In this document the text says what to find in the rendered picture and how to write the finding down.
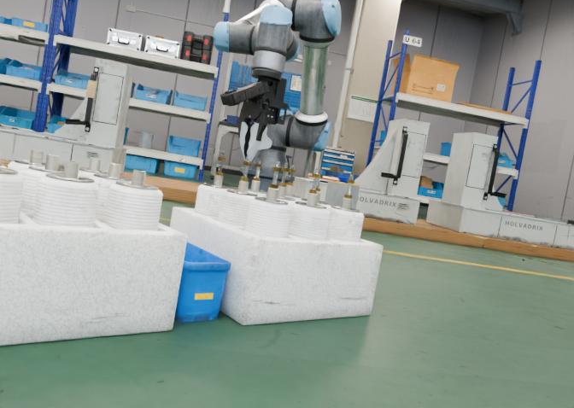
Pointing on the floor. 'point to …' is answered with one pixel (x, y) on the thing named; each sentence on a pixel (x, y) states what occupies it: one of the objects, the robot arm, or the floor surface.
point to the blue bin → (201, 285)
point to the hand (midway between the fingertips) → (246, 154)
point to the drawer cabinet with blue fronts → (346, 158)
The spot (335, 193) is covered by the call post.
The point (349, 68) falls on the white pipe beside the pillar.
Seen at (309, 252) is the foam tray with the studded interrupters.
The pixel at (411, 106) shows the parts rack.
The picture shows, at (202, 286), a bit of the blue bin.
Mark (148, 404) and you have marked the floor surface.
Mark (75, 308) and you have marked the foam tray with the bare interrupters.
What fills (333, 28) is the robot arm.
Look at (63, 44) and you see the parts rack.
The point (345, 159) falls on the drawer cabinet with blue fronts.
